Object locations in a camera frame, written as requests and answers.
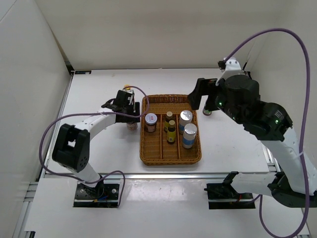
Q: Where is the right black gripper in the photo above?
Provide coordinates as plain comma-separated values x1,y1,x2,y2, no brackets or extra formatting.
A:
187,78,244,124

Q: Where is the silver lid jar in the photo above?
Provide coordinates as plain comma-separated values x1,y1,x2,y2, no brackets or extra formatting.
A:
145,113,158,133
126,122,138,131

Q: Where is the white blue canister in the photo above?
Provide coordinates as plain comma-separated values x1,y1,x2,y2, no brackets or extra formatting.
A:
179,110,193,134
182,123,198,149

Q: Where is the small yellow label bottle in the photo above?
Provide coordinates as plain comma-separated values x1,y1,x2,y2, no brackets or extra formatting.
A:
167,120,176,144

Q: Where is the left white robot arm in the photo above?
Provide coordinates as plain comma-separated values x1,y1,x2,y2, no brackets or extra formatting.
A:
52,88,140,198

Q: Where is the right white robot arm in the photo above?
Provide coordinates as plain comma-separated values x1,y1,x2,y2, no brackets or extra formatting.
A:
188,75,317,208

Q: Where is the brown wicker basket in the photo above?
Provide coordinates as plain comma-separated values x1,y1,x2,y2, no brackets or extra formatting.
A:
140,94,202,166

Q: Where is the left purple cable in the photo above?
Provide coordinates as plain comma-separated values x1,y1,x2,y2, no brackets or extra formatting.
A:
39,85,150,208

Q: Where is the purple cable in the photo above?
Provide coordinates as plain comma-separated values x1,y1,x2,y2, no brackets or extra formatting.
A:
39,85,150,208
217,28,311,238

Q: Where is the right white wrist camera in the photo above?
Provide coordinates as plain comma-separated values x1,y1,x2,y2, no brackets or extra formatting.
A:
215,58,242,86

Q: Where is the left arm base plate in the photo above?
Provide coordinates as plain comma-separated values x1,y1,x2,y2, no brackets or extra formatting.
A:
73,181,120,208

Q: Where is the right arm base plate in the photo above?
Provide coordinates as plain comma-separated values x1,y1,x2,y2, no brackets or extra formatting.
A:
204,183,256,210

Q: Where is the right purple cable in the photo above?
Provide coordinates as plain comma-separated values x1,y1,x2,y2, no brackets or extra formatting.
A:
217,28,311,238

